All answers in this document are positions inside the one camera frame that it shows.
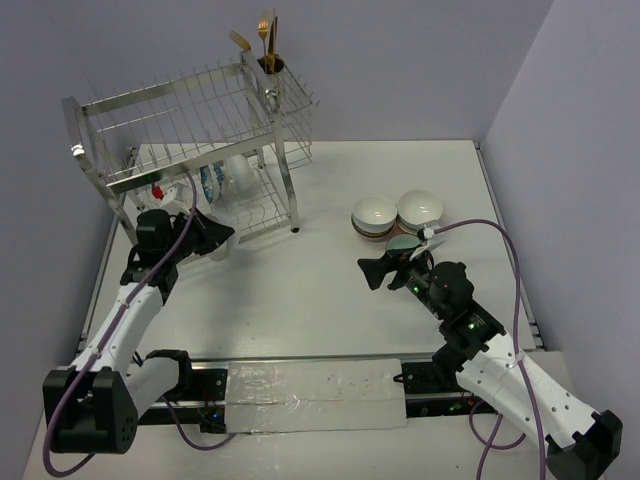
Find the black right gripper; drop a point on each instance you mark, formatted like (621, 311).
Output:
(375, 269)

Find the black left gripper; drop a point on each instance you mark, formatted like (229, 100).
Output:
(198, 233)

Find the white bowl front stack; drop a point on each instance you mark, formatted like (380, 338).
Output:
(225, 250)

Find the blue floral bowl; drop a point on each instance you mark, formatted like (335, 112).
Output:
(213, 182)

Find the white bowl dark band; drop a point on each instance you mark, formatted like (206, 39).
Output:
(241, 175)

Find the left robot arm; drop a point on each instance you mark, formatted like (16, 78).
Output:
(93, 405)

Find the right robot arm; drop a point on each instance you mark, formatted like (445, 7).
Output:
(479, 356)

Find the stainless steel dish rack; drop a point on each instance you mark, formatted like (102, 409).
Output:
(164, 133)

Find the white bowl brown pattern stack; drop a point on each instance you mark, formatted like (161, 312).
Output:
(374, 216)

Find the white bowl orange stack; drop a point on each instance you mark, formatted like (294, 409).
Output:
(417, 208)

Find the taped white cover sheet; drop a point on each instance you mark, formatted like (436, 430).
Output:
(314, 396)

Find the perforated steel cutlery holder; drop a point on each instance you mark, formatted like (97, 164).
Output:
(268, 85)

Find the gold knife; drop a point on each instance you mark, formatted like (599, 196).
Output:
(270, 58)

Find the gold fork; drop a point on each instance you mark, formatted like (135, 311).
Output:
(263, 29)

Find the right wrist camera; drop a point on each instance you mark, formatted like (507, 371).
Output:
(429, 238)

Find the black mounting rail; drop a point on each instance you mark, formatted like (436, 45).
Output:
(203, 404)

